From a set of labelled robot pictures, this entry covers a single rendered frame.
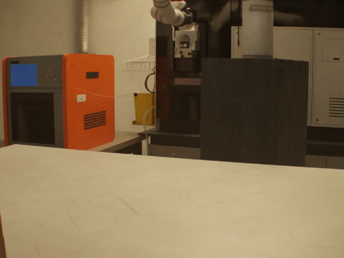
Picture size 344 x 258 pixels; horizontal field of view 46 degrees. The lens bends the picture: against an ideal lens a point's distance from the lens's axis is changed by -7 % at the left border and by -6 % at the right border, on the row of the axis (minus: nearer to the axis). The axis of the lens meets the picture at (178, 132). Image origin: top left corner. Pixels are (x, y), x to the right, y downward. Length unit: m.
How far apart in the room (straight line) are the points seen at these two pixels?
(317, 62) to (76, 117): 1.13
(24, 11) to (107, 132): 2.34
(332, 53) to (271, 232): 1.66
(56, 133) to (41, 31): 2.30
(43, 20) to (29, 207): 3.55
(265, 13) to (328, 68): 0.87
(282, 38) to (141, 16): 1.70
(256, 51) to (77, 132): 0.92
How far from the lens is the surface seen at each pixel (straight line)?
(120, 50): 3.60
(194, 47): 2.09
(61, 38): 3.92
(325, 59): 2.07
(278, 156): 1.17
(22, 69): 1.94
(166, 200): 0.58
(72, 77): 1.82
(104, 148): 1.97
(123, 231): 0.47
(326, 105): 2.08
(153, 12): 1.81
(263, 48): 1.24
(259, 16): 1.25
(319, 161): 2.05
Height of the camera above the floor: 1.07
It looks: 9 degrees down
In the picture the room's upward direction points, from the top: straight up
